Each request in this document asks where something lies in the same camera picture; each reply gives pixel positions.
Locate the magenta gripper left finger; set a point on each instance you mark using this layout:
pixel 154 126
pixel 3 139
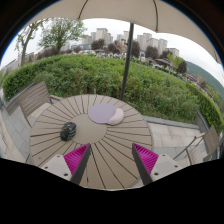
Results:
pixel 70 166

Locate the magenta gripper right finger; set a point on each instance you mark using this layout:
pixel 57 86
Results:
pixel 152 166

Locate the black computer mouse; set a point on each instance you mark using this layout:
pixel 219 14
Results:
pixel 68 131

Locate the purple mouse pad wrist rest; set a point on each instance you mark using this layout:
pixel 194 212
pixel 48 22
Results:
pixel 104 113

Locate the round slatted patio table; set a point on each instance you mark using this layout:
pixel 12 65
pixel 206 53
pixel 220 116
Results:
pixel 111 164

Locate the right slatted patio chair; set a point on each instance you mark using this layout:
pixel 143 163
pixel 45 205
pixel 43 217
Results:
pixel 201 148

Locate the slatted patio chair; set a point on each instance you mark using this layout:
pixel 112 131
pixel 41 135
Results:
pixel 201 148
pixel 33 98

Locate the green hedge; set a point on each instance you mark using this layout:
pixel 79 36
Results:
pixel 152 92

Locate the left slatted patio chair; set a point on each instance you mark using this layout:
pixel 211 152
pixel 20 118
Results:
pixel 33 98

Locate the beige patio umbrella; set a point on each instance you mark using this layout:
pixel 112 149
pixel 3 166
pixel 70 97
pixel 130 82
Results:
pixel 156 15

